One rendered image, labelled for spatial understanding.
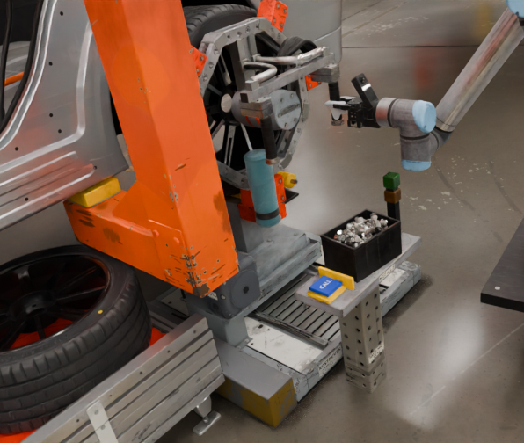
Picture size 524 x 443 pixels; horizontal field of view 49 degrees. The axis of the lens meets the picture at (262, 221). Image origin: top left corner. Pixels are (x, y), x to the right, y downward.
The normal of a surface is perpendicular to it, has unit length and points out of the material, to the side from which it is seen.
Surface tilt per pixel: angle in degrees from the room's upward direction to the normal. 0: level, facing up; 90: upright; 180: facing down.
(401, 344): 0
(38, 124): 90
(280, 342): 0
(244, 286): 90
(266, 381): 0
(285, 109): 90
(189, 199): 90
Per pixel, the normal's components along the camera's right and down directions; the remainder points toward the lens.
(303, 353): -0.17, -0.86
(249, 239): 0.72, 0.22
